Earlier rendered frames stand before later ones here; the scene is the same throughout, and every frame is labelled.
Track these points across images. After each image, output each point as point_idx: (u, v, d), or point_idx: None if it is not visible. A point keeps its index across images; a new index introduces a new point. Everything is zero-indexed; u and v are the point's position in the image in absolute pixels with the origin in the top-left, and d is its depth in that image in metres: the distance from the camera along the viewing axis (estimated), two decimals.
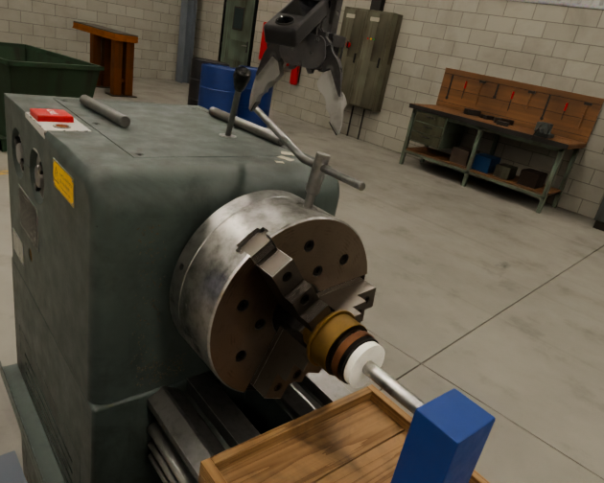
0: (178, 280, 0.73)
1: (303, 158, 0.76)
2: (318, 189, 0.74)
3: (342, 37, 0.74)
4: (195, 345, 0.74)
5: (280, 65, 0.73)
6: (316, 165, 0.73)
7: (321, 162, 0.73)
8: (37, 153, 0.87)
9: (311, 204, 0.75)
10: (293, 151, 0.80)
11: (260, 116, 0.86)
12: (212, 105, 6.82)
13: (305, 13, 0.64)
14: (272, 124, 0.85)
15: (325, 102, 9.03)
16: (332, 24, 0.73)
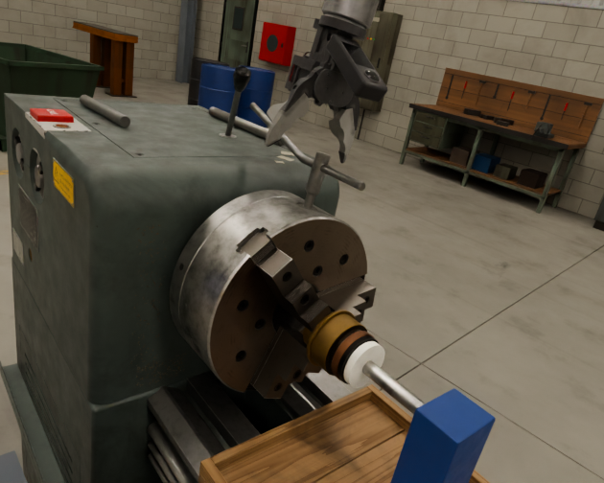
0: (178, 280, 0.73)
1: (303, 158, 0.76)
2: (318, 189, 0.74)
3: None
4: (195, 345, 0.74)
5: (306, 101, 0.72)
6: (316, 165, 0.73)
7: (321, 162, 0.73)
8: (37, 153, 0.87)
9: (311, 204, 0.75)
10: (293, 151, 0.80)
11: (260, 116, 0.86)
12: (212, 105, 6.82)
13: (371, 66, 0.68)
14: (272, 124, 0.85)
15: None
16: None
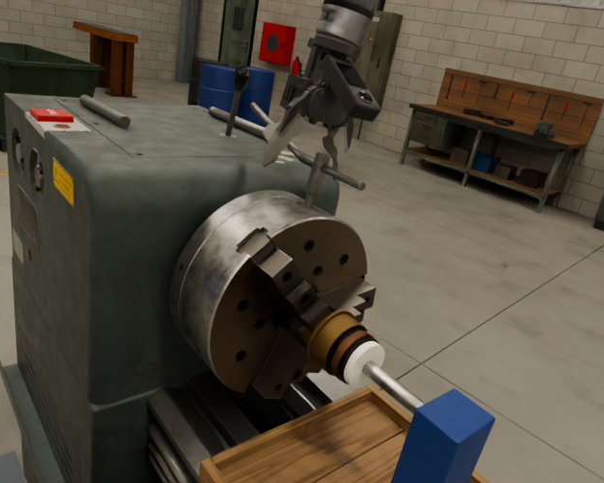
0: (178, 280, 0.73)
1: (303, 158, 0.76)
2: (318, 189, 0.74)
3: None
4: (195, 345, 0.74)
5: (301, 121, 0.73)
6: (316, 165, 0.73)
7: (321, 162, 0.73)
8: (37, 153, 0.87)
9: (311, 204, 0.75)
10: (293, 151, 0.80)
11: (260, 116, 0.86)
12: (212, 105, 6.82)
13: (364, 86, 0.69)
14: (272, 124, 0.85)
15: None
16: None
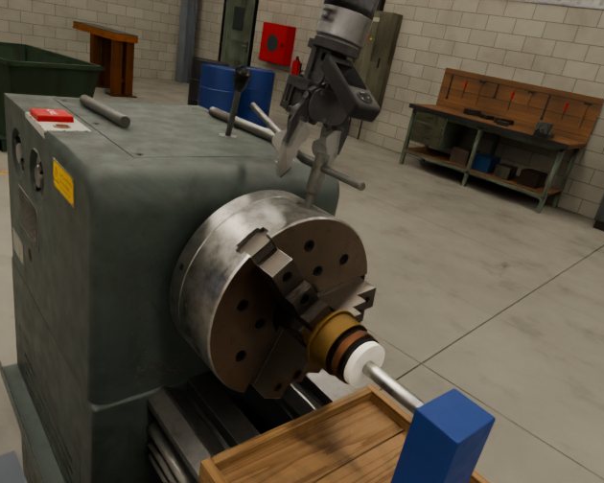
0: (178, 280, 0.73)
1: (303, 158, 0.76)
2: (318, 189, 0.74)
3: None
4: (195, 345, 0.74)
5: (305, 125, 0.73)
6: (316, 165, 0.73)
7: (321, 162, 0.73)
8: (37, 153, 0.87)
9: (311, 204, 0.75)
10: None
11: (260, 116, 0.86)
12: (212, 105, 6.82)
13: (364, 86, 0.69)
14: (272, 124, 0.85)
15: None
16: None
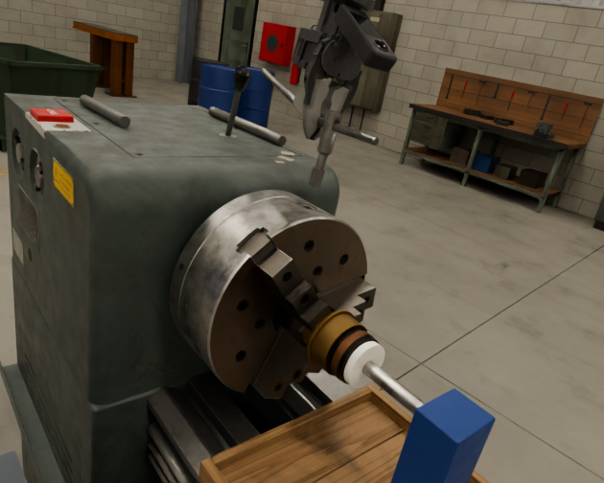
0: (178, 280, 0.73)
1: None
2: (331, 149, 0.72)
3: None
4: (195, 345, 0.74)
5: (322, 81, 0.72)
6: (328, 123, 0.71)
7: (333, 120, 0.71)
8: (37, 153, 0.87)
9: (323, 165, 0.73)
10: None
11: (270, 80, 0.85)
12: (212, 105, 6.82)
13: (380, 36, 0.67)
14: (283, 88, 0.84)
15: None
16: None
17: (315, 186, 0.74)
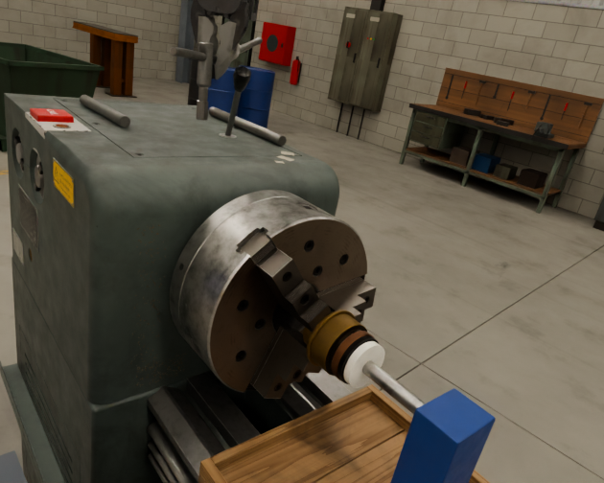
0: (178, 280, 0.73)
1: None
2: (201, 79, 0.75)
3: None
4: (195, 345, 0.74)
5: (209, 19, 0.77)
6: None
7: (199, 50, 0.74)
8: (37, 153, 0.87)
9: (200, 96, 0.77)
10: None
11: None
12: (212, 105, 6.82)
13: None
14: (248, 47, 0.89)
15: (325, 102, 9.03)
16: None
17: (197, 118, 0.78)
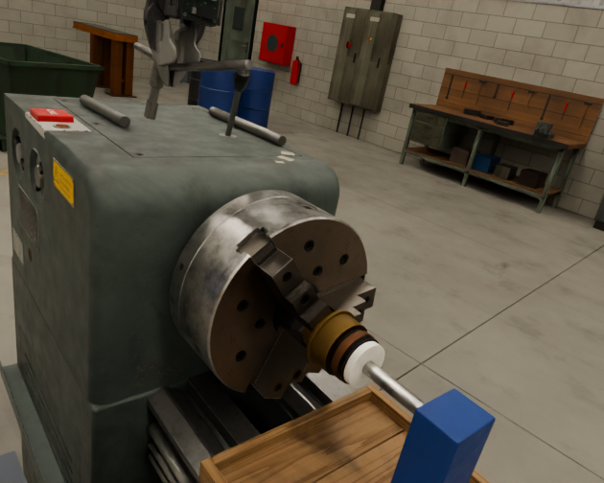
0: (178, 280, 0.73)
1: (174, 65, 0.75)
2: (152, 78, 0.79)
3: None
4: (195, 345, 0.74)
5: (183, 28, 0.74)
6: None
7: None
8: (37, 153, 0.87)
9: (151, 95, 0.79)
10: (182, 70, 0.72)
11: (232, 67, 0.64)
12: (212, 105, 6.82)
13: None
14: (214, 65, 0.65)
15: (325, 102, 9.03)
16: None
17: (149, 115, 0.81)
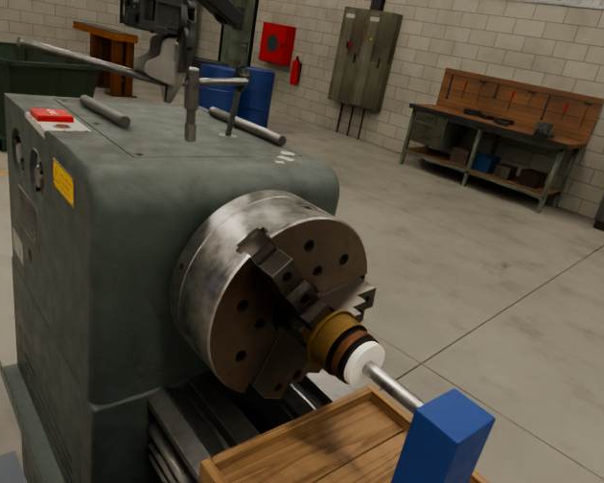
0: (178, 280, 0.73)
1: None
2: (197, 102, 0.78)
3: None
4: (195, 345, 0.74)
5: (180, 43, 0.71)
6: (197, 81, 0.75)
7: (198, 77, 0.75)
8: (37, 153, 0.87)
9: (195, 119, 0.79)
10: (142, 80, 0.71)
11: (59, 54, 0.63)
12: (212, 105, 6.82)
13: None
14: (78, 57, 0.65)
15: (325, 102, 9.03)
16: None
17: (195, 139, 0.80)
